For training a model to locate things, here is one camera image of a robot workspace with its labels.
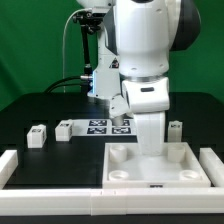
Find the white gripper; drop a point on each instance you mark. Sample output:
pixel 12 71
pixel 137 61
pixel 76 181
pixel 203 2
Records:
pixel 147 103

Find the white square table top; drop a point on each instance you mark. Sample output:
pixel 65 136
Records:
pixel 176 167

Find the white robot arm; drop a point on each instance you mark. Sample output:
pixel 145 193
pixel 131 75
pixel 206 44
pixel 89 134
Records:
pixel 142 33

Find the white marker sheet with tags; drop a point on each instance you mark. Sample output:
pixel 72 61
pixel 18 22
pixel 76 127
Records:
pixel 103 127

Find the white U-shaped fence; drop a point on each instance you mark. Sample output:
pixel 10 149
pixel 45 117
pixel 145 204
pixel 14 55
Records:
pixel 102 201

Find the grey camera on mount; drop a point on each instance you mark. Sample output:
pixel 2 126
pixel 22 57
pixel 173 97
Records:
pixel 100 12

